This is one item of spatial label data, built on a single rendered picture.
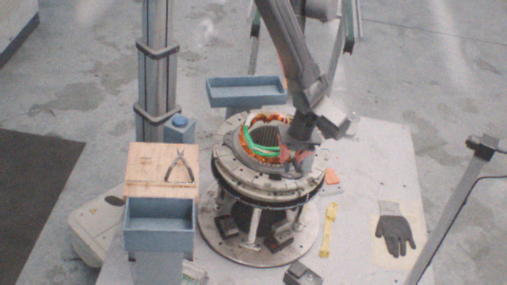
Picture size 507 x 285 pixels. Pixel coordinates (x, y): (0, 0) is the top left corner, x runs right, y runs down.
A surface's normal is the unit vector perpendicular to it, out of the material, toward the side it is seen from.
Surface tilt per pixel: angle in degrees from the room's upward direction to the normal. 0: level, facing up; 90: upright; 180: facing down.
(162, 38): 90
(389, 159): 0
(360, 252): 0
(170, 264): 90
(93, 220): 0
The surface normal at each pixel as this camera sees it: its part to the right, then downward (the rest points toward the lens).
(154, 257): 0.07, 0.67
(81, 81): 0.12, -0.74
